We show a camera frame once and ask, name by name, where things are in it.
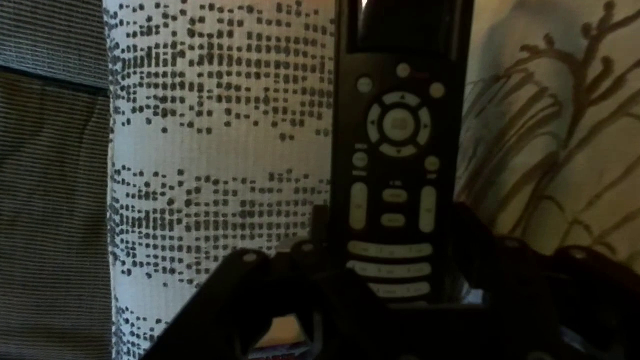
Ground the white shell print pillow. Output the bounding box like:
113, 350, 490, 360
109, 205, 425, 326
455, 0, 640, 271

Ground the white speckled pillow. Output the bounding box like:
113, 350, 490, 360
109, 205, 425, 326
100, 0, 339, 360

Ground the grey fabric sofa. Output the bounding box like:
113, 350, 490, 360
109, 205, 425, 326
0, 0, 114, 360

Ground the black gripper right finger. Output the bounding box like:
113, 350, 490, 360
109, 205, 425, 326
445, 197, 640, 360

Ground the black remote with white buttons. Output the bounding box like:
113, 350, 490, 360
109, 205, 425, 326
331, 0, 476, 306

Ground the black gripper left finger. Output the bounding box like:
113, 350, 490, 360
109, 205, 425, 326
143, 204, 348, 360

